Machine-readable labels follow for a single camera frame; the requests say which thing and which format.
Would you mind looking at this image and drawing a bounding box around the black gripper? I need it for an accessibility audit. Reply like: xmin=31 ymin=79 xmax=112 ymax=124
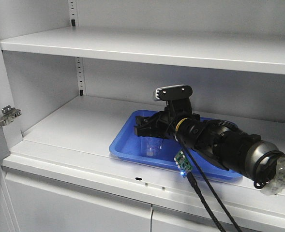
xmin=134 ymin=107 xmax=200 ymax=145

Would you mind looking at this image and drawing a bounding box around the clear glass beaker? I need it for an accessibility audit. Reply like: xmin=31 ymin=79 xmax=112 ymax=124
xmin=140 ymin=137 xmax=163 ymax=158

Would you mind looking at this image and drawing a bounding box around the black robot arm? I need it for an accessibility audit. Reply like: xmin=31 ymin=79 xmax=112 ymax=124
xmin=135 ymin=106 xmax=285 ymax=195

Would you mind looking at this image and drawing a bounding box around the grey metal cabinet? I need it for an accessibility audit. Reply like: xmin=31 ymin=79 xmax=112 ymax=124
xmin=0 ymin=0 xmax=285 ymax=232

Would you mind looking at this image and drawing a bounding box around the grey upper cabinet shelf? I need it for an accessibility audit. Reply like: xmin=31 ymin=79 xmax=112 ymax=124
xmin=0 ymin=27 xmax=285 ymax=75

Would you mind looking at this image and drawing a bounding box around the blue plastic tray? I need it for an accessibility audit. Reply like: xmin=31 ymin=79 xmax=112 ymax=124
xmin=109 ymin=110 xmax=242 ymax=182

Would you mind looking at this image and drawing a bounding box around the green circuit board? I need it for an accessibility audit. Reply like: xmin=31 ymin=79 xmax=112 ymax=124
xmin=174 ymin=150 xmax=193 ymax=177

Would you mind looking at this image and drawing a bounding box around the steel door hinge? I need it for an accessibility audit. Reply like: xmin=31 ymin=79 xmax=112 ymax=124
xmin=0 ymin=105 xmax=22 ymax=127

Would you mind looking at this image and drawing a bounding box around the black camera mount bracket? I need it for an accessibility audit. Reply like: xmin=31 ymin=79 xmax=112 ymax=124
xmin=165 ymin=98 xmax=192 ymax=117

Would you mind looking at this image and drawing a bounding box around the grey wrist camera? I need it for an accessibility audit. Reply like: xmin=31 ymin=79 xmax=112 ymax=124
xmin=153 ymin=85 xmax=193 ymax=102

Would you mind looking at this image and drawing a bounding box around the black braided cable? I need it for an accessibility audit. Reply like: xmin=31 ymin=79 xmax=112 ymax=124
xmin=178 ymin=142 xmax=244 ymax=232

